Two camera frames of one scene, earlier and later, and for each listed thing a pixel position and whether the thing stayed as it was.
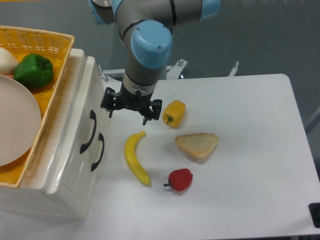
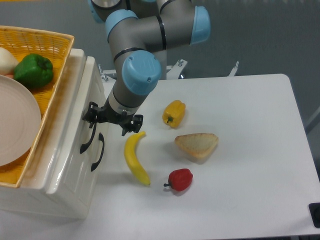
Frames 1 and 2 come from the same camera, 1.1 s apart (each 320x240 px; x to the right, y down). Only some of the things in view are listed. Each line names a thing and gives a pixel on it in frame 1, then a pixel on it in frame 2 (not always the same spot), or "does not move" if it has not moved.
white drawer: x=79 y=170 does not move
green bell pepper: x=34 y=71 does not move
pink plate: x=20 y=122 does not move
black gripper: x=124 y=99 → x=106 y=113
